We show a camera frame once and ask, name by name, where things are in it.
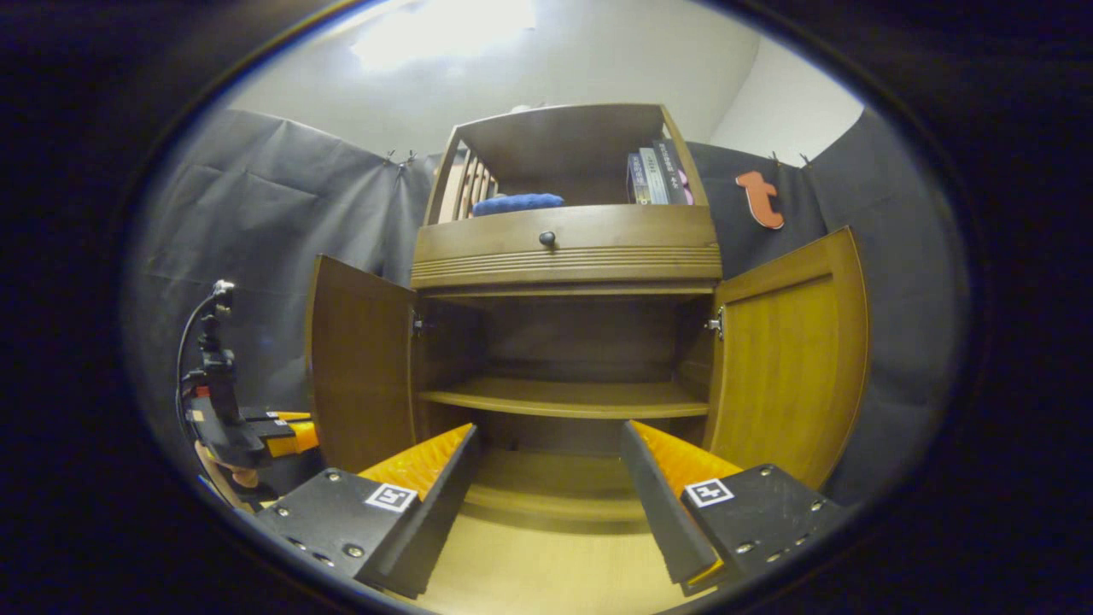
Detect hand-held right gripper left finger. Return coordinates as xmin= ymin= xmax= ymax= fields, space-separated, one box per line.
xmin=254 ymin=423 xmax=481 ymax=600

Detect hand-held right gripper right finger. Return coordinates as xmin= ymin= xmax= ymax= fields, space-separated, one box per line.
xmin=621 ymin=419 xmax=848 ymax=597

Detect wooden cabinet door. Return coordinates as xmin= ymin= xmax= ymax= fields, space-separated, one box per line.
xmin=306 ymin=255 xmax=420 ymax=473
xmin=704 ymin=226 xmax=870 ymax=490

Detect wooden double-door shoe cabinet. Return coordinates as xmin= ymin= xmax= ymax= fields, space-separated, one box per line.
xmin=306 ymin=102 xmax=870 ymax=526

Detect wooden inner shelf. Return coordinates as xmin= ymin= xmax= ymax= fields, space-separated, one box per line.
xmin=418 ymin=378 xmax=711 ymax=419

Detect black backdrop cloth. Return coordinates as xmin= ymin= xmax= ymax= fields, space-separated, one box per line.
xmin=128 ymin=107 xmax=970 ymax=513

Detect wooden drawer with black knob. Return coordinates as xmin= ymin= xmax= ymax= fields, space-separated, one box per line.
xmin=410 ymin=203 xmax=723 ymax=291

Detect upright wooden slats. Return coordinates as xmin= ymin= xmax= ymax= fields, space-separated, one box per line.
xmin=437 ymin=149 xmax=501 ymax=225

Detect blue folded cloth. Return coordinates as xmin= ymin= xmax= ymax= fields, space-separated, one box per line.
xmin=471 ymin=193 xmax=565 ymax=217

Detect grey book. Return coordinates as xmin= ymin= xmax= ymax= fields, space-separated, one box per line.
xmin=639 ymin=147 xmax=670 ymax=206

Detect black cable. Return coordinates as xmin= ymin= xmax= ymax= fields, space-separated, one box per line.
xmin=175 ymin=290 xmax=228 ymax=447

